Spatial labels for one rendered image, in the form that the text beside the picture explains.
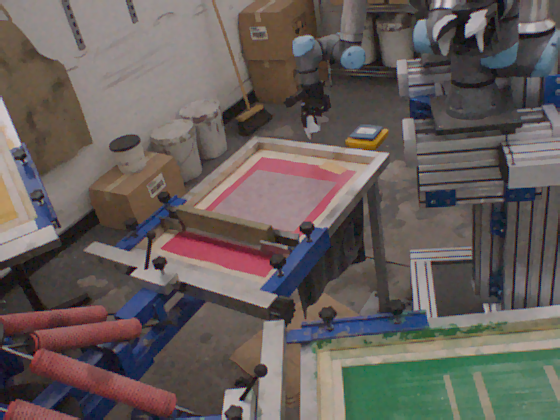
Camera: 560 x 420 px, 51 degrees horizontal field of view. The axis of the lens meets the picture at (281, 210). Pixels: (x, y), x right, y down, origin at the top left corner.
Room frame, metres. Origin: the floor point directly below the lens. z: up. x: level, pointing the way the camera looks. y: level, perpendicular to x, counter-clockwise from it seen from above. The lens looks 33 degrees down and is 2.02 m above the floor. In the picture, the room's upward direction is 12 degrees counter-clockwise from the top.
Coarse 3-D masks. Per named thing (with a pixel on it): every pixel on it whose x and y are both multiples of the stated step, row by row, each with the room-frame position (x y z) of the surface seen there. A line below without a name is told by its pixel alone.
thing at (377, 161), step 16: (256, 144) 2.10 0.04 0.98; (272, 144) 2.06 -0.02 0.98; (288, 144) 2.02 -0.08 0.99; (304, 144) 2.00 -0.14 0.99; (240, 160) 2.01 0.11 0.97; (352, 160) 1.85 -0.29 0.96; (368, 160) 1.81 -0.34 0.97; (384, 160) 1.76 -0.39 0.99; (208, 176) 1.90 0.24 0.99; (224, 176) 1.92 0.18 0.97; (368, 176) 1.67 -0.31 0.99; (192, 192) 1.81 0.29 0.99; (208, 192) 1.84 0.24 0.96; (352, 192) 1.60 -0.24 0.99; (336, 208) 1.53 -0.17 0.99; (352, 208) 1.56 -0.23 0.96; (160, 224) 1.65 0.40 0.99; (320, 224) 1.46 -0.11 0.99; (336, 224) 1.47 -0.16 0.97; (144, 240) 1.58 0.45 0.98; (208, 272) 1.34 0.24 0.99; (224, 272) 1.32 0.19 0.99; (256, 288) 1.23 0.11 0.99
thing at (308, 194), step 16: (304, 176) 1.82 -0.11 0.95; (320, 176) 1.80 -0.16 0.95; (336, 176) 1.78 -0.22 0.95; (288, 192) 1.74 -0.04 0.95; (304, 192) 1.71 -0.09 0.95; (320, 192) 1.69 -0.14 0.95; (336, 192) 1.67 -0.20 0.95; (272, 208) 1.66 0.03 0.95; (288, 208) 1.64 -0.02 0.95; (304, 208) 1.62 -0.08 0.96; (320, 208) 1.60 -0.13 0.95; (272, 224) 1.56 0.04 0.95; (288, 224) 1.54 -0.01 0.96; (224, 256) 1.45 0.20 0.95; (240, 256) 1.43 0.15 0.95; (256, 256) 1.41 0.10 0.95; (256, 272) 1.34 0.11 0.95
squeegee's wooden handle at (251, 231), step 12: (180, 216) 1.60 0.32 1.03; (192, 216) 1.57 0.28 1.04; (204, 216) 1.54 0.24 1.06; (216, 216) 1.51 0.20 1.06; (228, 216) 1.50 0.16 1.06; (204, 228) 1.54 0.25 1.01; (216, 228) 1.51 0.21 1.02; (228, 228) 1.48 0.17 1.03; (240, 228) 1.45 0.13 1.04; (252, 228) 1.42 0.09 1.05; (264, 228) 1.40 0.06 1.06; (252, 240) 1.43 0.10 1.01; (264, 240) 1.40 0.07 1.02
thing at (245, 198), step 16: (272, 160) 1.99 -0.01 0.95; (288, 160) 1.96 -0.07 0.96; (256, 176) 1.89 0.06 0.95; (272, 176) 1.87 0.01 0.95; (288, 176) 1.84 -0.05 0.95; (224, 192) 1.83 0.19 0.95; (240, 192) 1.80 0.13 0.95; (256, 192) 1.78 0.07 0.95; (272, 192) 1.76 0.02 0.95; (208, 208) 1.74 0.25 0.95; (224, 208) 1.72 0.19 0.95; (240, 208) 1.70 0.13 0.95; (256, 208) 1.68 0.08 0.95; (176, 240) 1.59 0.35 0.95; (192, 240) 1.57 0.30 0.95; (208, 240) 1.55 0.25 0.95; (192, 256) 1.48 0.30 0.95; (208, 256) 1.46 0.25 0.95
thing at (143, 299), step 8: (144, 288) 1.26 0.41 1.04; (136, 296) 1.24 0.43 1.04; (144, 296) 1.23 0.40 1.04; (152, 296) 1.22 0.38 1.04; (160, 296) 1.23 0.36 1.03; (168, 296) 1.25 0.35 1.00; (128, 304) 1.21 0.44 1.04; (136, 304) 1.20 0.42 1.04; (144, 304) 1.20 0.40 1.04; (152, 304) 1.21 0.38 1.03; (120, 312) 1.18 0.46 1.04; (128, 312) 1.18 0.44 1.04; (136, 312) 1.17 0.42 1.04; (144, 312) 1.18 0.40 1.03; (152, 312) 1.20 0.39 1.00; (144, 320) 1.18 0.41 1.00
